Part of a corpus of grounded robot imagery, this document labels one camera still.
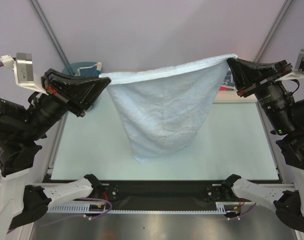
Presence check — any blue patterned folded towel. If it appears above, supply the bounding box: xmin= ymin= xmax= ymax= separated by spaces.
xmin=222 ymin=69 xmax=235 ymax=88

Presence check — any teal plastic bin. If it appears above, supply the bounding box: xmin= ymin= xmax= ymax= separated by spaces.
xmin=62 ymin=61 xmax=102 ymax=77

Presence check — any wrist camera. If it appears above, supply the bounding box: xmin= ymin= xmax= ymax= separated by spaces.
xmin=0 ymin=52 xmax=46 ymax=94
xmin=277 ymin=48 xmax=304 ymax=81

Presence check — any pink folded towel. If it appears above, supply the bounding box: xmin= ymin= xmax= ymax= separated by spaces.
xmin=219 ymin=86 xmax=235 ymax=91

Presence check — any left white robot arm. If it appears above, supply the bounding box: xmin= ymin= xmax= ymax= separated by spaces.
xmin=0 ymin=69 xmax=111 ymax=240

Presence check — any cream plastic tray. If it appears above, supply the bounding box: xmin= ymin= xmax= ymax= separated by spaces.
xmin=214 ymin=96 xmax=257 ymax=103

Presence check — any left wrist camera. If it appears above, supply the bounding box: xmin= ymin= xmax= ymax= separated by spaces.
xmin=0 ymin=52 xmax=46 ymax=94

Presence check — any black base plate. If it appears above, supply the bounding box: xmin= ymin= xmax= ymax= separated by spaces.
xmin=41 ymin=179 xmax=285 ymax=212

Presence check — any right corner aluminium post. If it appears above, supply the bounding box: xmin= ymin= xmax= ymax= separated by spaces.
xmin=254 ymin=0 xmax=295 ymax=62

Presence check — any light blue towel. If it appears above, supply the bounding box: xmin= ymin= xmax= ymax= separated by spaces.
xmin=102 ymin=54 xmax=237 ymax=162

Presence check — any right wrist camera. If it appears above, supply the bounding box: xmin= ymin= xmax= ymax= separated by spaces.
xmin=277 ymin=48 xmax=304 ymax=81

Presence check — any dark blue cream-edged towel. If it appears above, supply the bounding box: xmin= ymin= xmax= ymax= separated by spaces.
xmin=77 ymin=62 xmax=102 ymax=77

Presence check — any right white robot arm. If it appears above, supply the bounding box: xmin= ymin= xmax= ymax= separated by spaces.
xmin=222 ymin=57 xmax=304 ymax=233

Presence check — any aluminium frame rail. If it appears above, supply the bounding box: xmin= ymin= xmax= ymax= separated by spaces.
xmin=33 ymin=183 xmax=295 ymax=191

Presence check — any corner aluminium post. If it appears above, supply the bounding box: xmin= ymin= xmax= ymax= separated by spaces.
xmin=254 ymin=0 xmax=295 ymax=62
xmin=28 ymin=0 xmax=69 ymax=67

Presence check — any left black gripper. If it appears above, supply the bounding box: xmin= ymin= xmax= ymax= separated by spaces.
xmin=22 ymin=66 xmax=113 ymax=139

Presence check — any left corner aluminium post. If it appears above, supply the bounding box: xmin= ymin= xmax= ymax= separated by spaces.
xmin=28 ymin=0 xmax=69 ymax=67

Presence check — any white slotted cable duct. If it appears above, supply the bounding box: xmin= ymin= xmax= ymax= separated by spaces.
xmin=46 ymin=201 xmax=257 ymax=215

